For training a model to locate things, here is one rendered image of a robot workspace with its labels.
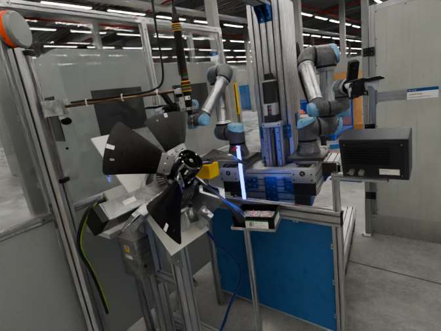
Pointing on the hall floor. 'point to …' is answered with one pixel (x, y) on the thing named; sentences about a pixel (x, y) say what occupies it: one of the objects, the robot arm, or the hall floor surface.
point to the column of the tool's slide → (57, 190)
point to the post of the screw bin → (252, 280)
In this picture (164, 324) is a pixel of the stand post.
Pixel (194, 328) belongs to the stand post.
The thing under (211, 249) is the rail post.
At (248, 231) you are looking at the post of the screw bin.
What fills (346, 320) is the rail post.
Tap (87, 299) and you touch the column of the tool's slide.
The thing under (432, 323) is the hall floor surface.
